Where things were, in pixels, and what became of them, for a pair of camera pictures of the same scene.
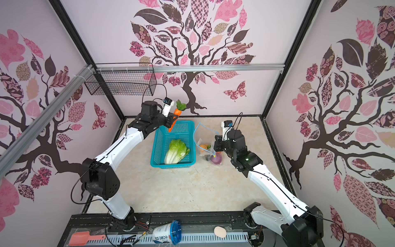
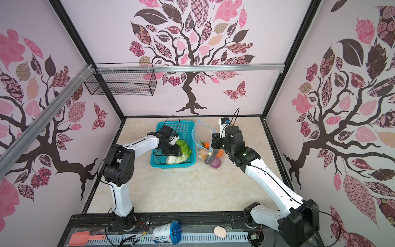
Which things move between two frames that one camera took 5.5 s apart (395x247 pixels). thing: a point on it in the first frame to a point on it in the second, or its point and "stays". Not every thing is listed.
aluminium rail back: x=140 y=69 stays
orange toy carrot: x=177 y=112 to x=206 y=145
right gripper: x=219 y=141 stays
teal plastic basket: x=183 y=130 stays
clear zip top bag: x=204 y=138 stays
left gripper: x=169 y=120 to x=175 y=152
